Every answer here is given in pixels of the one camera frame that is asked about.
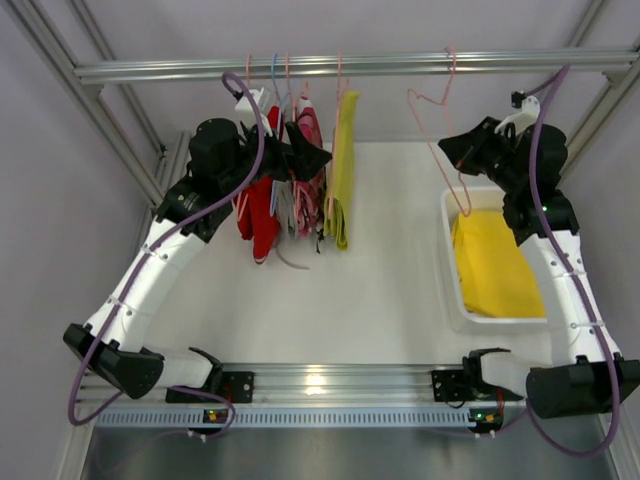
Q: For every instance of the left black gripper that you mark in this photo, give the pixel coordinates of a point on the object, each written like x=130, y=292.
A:
x=279, y=154

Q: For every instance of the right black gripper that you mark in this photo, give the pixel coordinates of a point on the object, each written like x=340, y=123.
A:
x=483, y=151

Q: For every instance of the lime green trousers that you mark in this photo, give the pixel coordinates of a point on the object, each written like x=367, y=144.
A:
x=341, y=177

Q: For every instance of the yellow trousers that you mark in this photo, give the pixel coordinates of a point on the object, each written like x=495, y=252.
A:
x=495, y=279

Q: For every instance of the pink hanger of lime trousers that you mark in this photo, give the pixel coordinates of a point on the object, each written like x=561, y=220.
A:
x=338, y=100

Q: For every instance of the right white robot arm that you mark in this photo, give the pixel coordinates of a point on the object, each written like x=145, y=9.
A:
x=587, y=374

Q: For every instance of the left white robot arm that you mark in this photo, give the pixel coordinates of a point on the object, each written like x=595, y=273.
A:
x=230, y=169

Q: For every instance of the pink camouflage trousers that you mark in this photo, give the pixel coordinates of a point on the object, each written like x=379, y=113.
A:
x=309, y=196

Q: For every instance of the red trousers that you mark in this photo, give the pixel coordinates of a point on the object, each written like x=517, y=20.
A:
x=254, y=219

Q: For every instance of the blue hanger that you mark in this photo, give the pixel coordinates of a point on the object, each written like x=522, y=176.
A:
x=282, y=103

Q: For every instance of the pink hanger of camouflage trousers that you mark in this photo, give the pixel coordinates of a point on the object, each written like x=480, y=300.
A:
x=288, y=75

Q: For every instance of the pink hanger of red trousers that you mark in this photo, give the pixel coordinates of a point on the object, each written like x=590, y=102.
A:
x=248, y=84

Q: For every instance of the white plastic basket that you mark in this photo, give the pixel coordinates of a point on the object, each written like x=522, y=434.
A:
x=460, y=319

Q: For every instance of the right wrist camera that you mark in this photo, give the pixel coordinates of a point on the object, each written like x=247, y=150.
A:
x=527, y=110

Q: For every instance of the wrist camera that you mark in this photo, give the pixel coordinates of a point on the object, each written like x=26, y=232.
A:
x=527, y=110
x=264, y=99

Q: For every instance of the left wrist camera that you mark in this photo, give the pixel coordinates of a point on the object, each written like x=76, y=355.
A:
x=264, y=99

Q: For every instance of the left aluminium frame post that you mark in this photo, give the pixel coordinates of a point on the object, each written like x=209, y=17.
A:
x=37, y=26

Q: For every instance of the aluminium frame post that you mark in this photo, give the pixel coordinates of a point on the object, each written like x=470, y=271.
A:
x=37, y=26
x=588, y=102

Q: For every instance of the right aluminium frame post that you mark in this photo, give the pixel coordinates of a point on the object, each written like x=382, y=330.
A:
x=588, y=102

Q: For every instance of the aluminium hanging rail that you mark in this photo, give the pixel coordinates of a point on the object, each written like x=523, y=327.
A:
x=398, y=64

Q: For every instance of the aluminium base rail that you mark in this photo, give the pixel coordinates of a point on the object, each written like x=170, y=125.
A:
x=302, y=385

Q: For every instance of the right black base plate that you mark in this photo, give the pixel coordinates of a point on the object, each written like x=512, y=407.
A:
x=455, y=388

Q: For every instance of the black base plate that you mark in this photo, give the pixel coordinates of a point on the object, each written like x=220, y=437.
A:
x=233, y=386
x=455, y=388

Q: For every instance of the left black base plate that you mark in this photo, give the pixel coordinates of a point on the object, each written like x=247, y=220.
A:
x=233, y=386

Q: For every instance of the grey slotted cable duct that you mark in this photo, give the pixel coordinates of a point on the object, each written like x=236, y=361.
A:
x=271, y=417

